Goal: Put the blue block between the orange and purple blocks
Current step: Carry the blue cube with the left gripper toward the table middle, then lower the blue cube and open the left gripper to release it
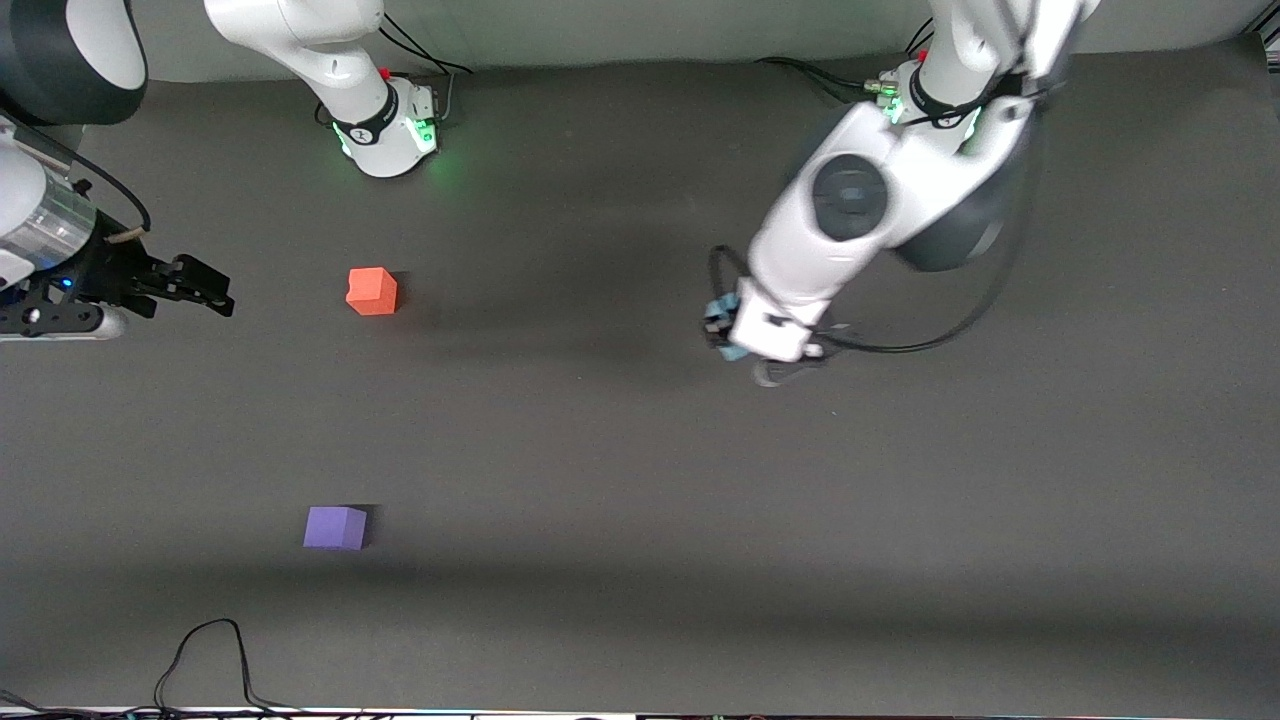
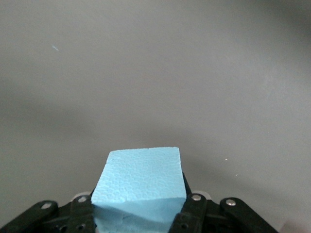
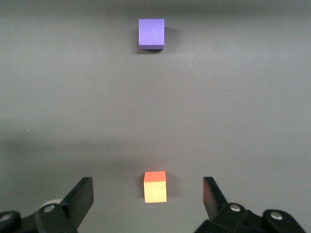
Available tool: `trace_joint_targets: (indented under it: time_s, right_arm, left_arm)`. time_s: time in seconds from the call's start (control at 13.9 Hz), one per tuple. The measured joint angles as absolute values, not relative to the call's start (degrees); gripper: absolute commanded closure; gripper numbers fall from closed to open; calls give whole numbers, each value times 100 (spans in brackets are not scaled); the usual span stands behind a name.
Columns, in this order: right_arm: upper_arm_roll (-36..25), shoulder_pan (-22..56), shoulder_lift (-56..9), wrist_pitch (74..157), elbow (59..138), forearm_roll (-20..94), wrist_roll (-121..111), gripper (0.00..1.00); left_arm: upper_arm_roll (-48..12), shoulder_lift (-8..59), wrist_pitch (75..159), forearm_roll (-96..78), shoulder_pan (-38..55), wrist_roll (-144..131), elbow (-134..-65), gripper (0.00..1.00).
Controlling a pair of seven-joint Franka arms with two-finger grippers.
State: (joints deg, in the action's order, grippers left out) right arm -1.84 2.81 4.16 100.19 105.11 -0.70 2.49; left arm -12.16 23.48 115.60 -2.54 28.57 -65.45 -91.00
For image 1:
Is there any light blue foam block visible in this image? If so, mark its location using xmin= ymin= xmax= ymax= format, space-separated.
xmin=705 ymin=293 xmax=753 ymax=363

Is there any orange foam block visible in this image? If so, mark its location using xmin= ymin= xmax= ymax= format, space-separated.
xmin=346 ymin=267 xmax=399 ymax=317

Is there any purple foam block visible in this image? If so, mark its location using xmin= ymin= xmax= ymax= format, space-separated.
xmin=303 ymin=506 xmax=369 ymax=551

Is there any dark grey table mat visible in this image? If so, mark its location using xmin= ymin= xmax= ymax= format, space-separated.
xmin=0 ymin=40 xmax=1280 ymax=716

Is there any black right arm base cable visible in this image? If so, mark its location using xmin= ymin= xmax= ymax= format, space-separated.
xmin=378 ymin=10 xmax=473 ymax=126

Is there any thin black looped cable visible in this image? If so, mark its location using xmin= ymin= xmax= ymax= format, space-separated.
xmin=153 ymin=618 xmax=311 ymax=715

